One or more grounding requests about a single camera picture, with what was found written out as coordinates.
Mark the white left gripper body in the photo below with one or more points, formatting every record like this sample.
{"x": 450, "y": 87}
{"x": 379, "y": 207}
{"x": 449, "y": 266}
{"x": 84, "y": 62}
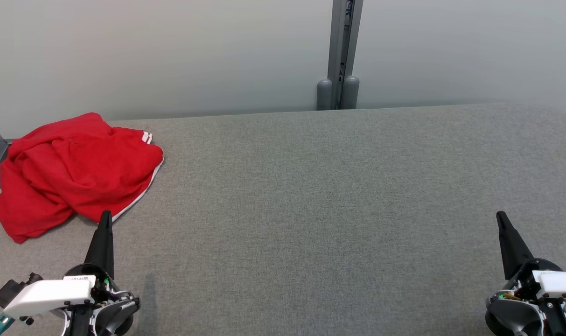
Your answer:
{"x": 49, "y": 294}

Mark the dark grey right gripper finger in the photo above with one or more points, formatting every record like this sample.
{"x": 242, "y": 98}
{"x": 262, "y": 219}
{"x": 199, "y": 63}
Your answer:
{"x": 511, "y": 252}

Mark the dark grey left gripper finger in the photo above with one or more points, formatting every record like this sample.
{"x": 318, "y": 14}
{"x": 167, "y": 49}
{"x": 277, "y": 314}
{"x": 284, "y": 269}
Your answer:
{"x": 103, "y": 247}

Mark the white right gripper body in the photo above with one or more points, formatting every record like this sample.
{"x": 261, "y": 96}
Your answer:
{"x": 562, "y": 282}

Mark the red shirt with white sleeves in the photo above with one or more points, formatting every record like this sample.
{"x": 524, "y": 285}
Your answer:
{"x": 26, "y": 205}

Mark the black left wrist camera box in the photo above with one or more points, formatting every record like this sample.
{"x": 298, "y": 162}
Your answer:
{"x": 5, "y": 293}

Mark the grey cylindrical post foot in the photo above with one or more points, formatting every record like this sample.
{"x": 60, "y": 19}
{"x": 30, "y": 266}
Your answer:
{"x": 351, "y": 93}
{"x": 324, "y": 95}

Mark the grey metal partition post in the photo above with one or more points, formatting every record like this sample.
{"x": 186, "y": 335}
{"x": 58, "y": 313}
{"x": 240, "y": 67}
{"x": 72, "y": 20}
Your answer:
{"x": 341, "y": 42}

